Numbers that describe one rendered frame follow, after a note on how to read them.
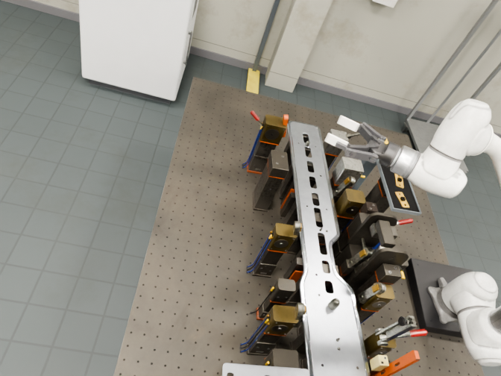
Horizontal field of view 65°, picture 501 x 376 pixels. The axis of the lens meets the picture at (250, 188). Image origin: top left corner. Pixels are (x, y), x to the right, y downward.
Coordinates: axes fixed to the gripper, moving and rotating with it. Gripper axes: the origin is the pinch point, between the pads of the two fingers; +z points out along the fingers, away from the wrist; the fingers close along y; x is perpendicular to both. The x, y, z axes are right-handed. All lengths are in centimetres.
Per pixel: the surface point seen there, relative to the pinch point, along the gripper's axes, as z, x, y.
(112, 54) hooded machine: 192, -91, 117
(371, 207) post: -26, -44, 30
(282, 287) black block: -8, -57, -22
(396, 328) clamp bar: -48, -46, -21
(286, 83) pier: 86, -119, 251
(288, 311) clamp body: -14, -53, -32
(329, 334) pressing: -31, -59, -28
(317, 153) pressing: 8, -49, 56
